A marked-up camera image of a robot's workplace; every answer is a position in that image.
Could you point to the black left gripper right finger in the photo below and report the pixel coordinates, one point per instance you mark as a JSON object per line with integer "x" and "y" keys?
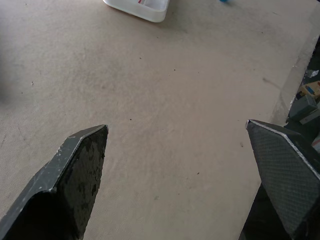
{"x": 285, "y": 175}

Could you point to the blue round object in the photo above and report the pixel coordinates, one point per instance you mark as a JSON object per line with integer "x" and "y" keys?
{"x": 225, "y": 1}

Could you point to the white plastic container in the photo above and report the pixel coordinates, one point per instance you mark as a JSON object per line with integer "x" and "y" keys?
{"x": 143, "y": 8}

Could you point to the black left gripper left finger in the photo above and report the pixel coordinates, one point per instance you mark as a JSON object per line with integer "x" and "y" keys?
{"x": 62, "y": 180}

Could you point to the yellow box with blue print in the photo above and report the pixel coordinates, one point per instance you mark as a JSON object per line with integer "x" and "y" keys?
{"x": 311, "y": 90}

